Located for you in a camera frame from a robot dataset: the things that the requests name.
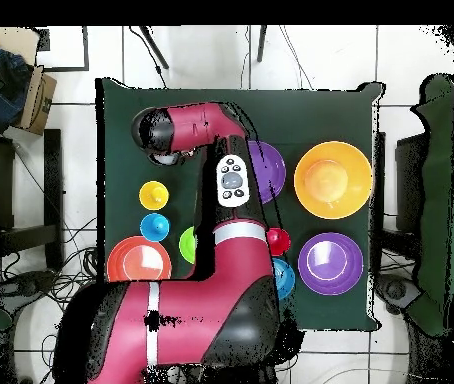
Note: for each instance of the white board black frame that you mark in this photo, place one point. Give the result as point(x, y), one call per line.
point(63, 48)

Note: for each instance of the black metal frame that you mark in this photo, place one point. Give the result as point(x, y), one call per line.
point(53, 180)
point(409, 180)

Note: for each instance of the black stand leg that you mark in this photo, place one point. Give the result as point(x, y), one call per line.
point(262, 44)
point(155, 48)

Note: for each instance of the green bowl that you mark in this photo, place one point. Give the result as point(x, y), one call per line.
point(187, 244)

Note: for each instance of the blue cup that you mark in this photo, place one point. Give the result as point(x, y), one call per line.
point(155, 227)

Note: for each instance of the blue clothing pile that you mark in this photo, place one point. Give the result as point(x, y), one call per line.
point(5, 88)

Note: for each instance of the large yellow bowl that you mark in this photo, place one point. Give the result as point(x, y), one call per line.
point(333, 180)

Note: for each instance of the black wheeled base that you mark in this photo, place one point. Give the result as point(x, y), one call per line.
point(397, 292)
point(23, 288)

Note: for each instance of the cardboard box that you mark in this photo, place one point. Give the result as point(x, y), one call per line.
point(37, 100)

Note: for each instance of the purple bowl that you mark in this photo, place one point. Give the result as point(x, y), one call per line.
point(273, 172)
point(330, 264)

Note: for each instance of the dark green tablecloth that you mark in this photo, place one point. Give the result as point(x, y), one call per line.
point(323, 116)

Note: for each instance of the blue bowl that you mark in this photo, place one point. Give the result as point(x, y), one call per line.
point(286, 279)

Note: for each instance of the yellow cup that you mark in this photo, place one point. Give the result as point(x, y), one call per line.
point(154, 195)

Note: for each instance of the orange-red bowl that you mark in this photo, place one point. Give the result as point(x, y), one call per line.
point(139, 260)

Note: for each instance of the red cup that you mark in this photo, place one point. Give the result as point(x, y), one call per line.
point(280, 241)

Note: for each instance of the beige cardboard sheet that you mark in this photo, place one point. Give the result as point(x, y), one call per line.
point(15, 44)

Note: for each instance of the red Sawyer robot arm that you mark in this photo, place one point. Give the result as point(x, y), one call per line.
point(195, 304)

